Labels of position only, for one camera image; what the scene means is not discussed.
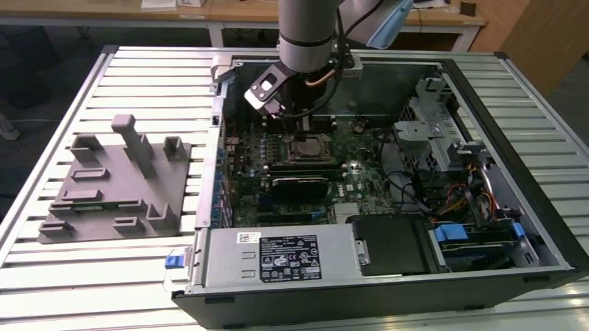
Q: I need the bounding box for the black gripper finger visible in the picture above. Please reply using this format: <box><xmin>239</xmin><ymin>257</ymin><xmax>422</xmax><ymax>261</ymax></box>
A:
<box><xmin>296</xmin><ymin>107</ymin><xmax>311</xmax><ymax>141</ymax></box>

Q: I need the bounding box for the metal socket cover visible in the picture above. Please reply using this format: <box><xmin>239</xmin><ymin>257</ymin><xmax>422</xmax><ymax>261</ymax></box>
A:
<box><xmin>288</xmin><ymin>134</ymin><xmax>332</xmax><ymax>162</ymax></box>

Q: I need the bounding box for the CPU socket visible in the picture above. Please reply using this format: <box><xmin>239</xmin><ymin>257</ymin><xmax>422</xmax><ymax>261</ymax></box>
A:
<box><xmin>283</xmin><ymin>132</ymin><xmax>336</xmax><ymax>164</ymax></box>

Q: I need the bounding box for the black graphics card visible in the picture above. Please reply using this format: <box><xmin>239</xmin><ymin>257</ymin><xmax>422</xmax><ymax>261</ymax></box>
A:
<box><xmin>268</xmin><ymin>176</ymin><xmax>329</xmax><ymax>202</ymax></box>

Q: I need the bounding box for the green motherboard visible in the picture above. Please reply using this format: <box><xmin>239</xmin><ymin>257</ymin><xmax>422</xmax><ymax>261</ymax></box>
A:
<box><xmin>219</xmin><ymin>116</ymin><xmax>415</xmax><ymax>229</ymax></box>

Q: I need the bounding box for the silver chipset heatsink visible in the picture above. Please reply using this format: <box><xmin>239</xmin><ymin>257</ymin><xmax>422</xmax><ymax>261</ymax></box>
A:
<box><xmin>332</xmin><ymin>202</ymin><xmax>361</xmax><ymax>218</ymax></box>

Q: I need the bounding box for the black expansion slot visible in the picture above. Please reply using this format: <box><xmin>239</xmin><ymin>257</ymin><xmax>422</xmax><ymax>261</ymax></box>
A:
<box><xmin>253</xmin><ymin>212</ymin><xmax>312</xmax><ymax>224</ymax></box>

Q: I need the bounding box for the silver drive cage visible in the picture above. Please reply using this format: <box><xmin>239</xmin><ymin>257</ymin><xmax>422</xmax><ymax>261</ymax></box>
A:
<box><xmin>392</xmin><ymin>78</ymin><xmax>466</xmax><ymax>173</ymax></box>

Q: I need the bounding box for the wooden desk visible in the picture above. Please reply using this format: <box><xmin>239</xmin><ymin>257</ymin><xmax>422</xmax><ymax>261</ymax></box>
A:
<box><xmin>207</xmin><ymin>0</ymin><xmax>490</xmax><ymax>49</ymax></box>
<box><xmin>0</xmin><ymin>0</ymin><xmax>212</xmax><ymax>28</ymax></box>

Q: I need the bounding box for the black plastic cover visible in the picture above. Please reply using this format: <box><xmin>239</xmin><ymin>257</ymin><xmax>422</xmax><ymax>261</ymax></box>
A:
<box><xmin>344</xmin><ymin>213</ymin><xmax>448</xmax><ymax>277</ymax></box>

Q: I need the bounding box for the silver power supply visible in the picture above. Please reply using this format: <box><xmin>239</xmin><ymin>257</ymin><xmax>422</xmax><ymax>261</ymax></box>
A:
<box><xmin>188</xmin><ymin>225</ymin><xmax>361</xmax><ymax>288</ymax></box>

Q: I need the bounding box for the hard disk in blue carrier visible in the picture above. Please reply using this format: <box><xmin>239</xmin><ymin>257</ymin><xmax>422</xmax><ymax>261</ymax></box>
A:
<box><xmin>432</xmin><ymin>223</ymin><xmax>527</xmax><ymax>273</ymax></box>

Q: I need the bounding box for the grey parts rack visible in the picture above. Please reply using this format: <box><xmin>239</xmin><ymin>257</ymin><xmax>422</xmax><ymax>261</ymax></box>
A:
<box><xmin>34</xmin><ymin>113</ymin><xmax>193</xmax><ymax>245</ymax></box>

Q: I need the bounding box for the green RAM stick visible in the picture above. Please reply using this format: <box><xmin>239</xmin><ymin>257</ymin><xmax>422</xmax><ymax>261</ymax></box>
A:
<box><xmin>68</xmin><ymin>201</ymin><xmax>124</xmax><ymax>210</ymax></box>

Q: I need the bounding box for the black PC case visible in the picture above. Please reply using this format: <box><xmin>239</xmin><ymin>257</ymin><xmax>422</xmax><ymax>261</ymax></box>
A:
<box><xmin>169</xmin><ymin>53</ymin><xmax>589</xmax><ymax>330</ymax></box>

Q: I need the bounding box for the brown wooden cabinet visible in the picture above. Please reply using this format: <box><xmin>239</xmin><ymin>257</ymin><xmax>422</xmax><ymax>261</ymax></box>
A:
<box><xmin>468</xmin><ymin>0</ymin><xmax>589</xmax><ymax>101</ymax></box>

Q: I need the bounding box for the metal disk bay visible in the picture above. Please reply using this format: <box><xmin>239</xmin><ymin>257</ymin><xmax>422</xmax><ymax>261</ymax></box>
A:
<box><xmin>426</xmin><ymin>221</ymin><xmax>543</xmax><ymax>275</ymax></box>

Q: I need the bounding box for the white stand foot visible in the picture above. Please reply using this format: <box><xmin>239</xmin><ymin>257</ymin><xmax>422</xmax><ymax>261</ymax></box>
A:
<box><xmin>0</xmin><ymin>112</ymin><xmax>20</xmax><ymax>141</ymax></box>

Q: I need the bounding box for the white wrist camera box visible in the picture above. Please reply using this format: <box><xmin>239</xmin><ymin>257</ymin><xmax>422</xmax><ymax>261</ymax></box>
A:
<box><xmin>241</xmin><ymin>63</ymin><xmax>289</xmax><ymax>120</ymax></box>

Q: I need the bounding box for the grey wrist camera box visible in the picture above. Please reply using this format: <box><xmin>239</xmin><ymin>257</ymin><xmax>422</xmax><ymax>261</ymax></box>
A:
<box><xmin>339</xmin><ymin>57</ymin><xmax>363</xmax><ymax>81</ymax></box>

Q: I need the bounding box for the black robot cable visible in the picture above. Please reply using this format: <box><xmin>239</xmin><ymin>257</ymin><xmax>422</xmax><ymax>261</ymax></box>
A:
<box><xmin>279</xmin><ymin>0</ymin><xmax>386</xmax><ymax>120</ymax></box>

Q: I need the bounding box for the yellow wire bundle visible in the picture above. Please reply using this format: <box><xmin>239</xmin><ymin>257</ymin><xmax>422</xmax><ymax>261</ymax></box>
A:
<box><xmin>434</xmin><ymin>192</ymin><xmax>483</xmax><ymax>221</ymax></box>

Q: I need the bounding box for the orange wire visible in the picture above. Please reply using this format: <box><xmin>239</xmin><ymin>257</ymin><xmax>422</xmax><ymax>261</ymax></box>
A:
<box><xmin>478</xmin><ymin>191</ymin><xmax>502</xmax><ymax>217</ymax></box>

